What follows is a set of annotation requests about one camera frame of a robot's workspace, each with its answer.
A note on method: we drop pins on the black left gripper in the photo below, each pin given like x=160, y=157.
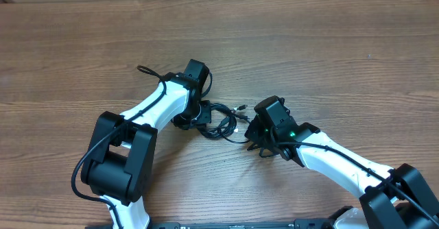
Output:
x=206, y=117

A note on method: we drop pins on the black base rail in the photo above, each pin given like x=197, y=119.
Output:
x=316, y=223

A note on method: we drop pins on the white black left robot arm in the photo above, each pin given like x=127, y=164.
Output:
x=118, y=162

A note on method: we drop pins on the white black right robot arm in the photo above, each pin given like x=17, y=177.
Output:
x=389, y=197

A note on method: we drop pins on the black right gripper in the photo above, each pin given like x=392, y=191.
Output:
x=254, y=135

